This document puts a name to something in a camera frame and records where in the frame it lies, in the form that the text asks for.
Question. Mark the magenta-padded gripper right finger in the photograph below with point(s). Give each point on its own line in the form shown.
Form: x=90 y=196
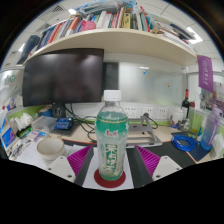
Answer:
x=149 y=161

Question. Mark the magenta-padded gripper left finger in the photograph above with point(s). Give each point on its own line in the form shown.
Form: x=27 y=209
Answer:
x=78 y=161

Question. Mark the green-labelled plastic drink bottle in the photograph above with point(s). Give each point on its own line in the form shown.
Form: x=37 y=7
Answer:
x=111 y=133

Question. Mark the purple translucent water bottle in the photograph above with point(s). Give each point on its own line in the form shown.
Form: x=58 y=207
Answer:
x=209 y=133

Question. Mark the blank white paper sheet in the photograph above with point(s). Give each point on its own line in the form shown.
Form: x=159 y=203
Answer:
x=89 y=170

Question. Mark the grey metal laptop stand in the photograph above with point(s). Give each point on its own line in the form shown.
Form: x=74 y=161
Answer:
x=146 y=140

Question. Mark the flat round red coaster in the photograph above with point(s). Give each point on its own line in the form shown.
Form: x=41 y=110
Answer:
x=100 y=182

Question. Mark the white ribbed cup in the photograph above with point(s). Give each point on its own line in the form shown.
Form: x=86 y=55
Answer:
x=50 y=150

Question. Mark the blue circuit board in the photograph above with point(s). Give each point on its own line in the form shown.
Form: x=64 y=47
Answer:
x=63 y=124

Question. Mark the handwritten white paper sheet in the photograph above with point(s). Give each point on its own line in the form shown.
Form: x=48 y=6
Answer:
x=30 y=155

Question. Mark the clear plastic container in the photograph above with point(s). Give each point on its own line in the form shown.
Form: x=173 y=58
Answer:
x=43 y=124

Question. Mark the dark wine bottle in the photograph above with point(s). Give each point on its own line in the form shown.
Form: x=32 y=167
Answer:
x=185 y=105

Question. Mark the white tissue pack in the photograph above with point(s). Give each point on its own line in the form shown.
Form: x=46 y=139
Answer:
x=21 y=121

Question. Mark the blue and white tissue box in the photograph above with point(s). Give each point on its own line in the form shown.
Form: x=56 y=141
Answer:
x=7 y=136

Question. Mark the black computer monitor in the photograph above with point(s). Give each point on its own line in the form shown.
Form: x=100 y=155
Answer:
x=63 y=76

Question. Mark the purple hanging banner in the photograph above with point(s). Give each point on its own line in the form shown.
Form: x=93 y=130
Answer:
x=205 y=73

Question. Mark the wooden shelf with books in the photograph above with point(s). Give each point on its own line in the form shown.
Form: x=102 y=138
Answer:
x=116 y=41

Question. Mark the ceiling light panels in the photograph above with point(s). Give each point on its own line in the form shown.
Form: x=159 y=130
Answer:
x=195 y=36

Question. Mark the white wall socket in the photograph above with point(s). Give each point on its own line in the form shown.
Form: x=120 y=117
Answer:
x=131 y=111
x=148 y=112
x=162 y=112

